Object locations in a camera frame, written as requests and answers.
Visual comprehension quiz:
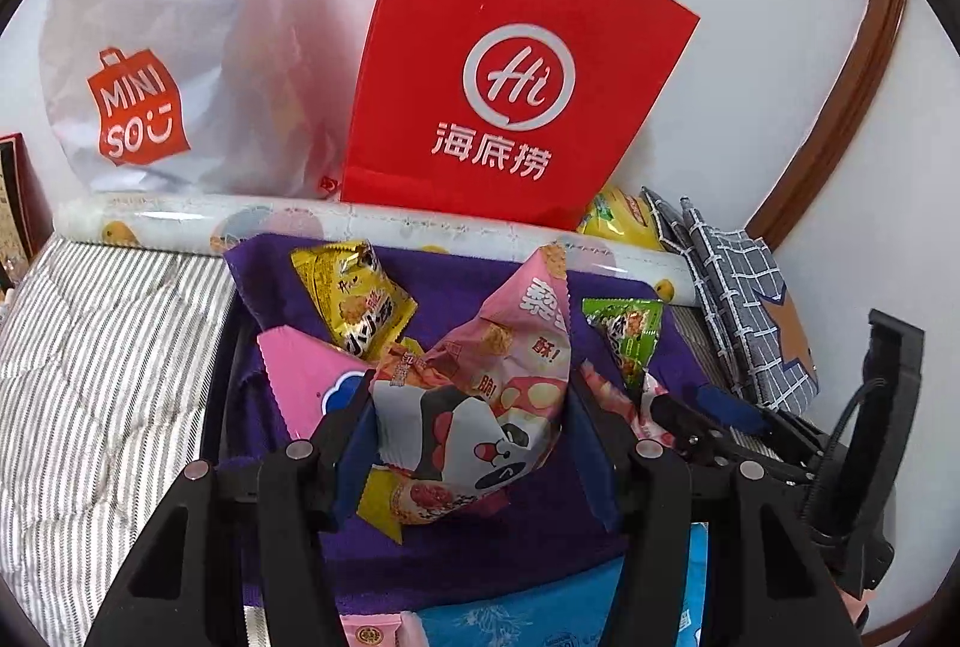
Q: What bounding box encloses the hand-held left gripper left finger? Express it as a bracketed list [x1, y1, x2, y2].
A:
[84, 384, 376, 647]

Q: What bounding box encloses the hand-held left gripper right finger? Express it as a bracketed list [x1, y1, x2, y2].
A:
[566, 377, 863, 647]

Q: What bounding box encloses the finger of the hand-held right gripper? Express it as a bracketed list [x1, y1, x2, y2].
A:
[649, 396, 815, 487]
[694, 384, 826, 460]

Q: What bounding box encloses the pink strawberry snack packet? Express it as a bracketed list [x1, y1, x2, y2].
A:
[581, 358, 680, 460]

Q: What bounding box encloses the orange pink snack packet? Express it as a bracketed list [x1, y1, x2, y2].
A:
[356, 467, 511, 547]

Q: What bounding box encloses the pink purple snack packet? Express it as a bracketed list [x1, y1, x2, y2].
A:
[257, 326, 376, 442]

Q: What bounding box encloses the green snack packet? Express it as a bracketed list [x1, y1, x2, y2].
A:
[583, 298, 665, 389]

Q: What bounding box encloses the pink panda snack packet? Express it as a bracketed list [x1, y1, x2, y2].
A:
[371, 245, 575, 494]

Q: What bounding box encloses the yellow snack packet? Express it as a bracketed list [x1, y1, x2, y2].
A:
[291, 240, 419, 361]

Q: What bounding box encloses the pale pink snack packet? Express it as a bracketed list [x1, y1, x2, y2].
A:
[341, 609, 428, 647]

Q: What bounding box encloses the blue checked star cloth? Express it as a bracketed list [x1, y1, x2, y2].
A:
[641, 188, 818, 409]

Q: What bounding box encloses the blue tissue pack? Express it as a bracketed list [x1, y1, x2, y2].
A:
[416, 523, 710, 647]

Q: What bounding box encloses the purple towel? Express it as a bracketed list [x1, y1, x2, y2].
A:
[225, 233, 710, 610]

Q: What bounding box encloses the yellow chip bag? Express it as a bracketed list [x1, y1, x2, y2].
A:
[577, 185, 665, 254]

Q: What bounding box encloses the striped quilted cover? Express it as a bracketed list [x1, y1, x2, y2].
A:
[0, 238, 233, 618]

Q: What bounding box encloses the rolled patterned sheet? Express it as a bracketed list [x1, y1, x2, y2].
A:
[56, 191, 710, 310]

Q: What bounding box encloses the brown framed picture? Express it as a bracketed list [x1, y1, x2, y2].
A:
[0, 131, 42, 288]

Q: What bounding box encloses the red paper bag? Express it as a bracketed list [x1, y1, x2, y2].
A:
[340, 0, 701, 232]

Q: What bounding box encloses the white plastic shopping bag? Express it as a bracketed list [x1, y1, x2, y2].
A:
[37, 0, 335, 198]

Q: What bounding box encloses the brown wooden door frame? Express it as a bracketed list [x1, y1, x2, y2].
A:
[750, 0, 910, 250]

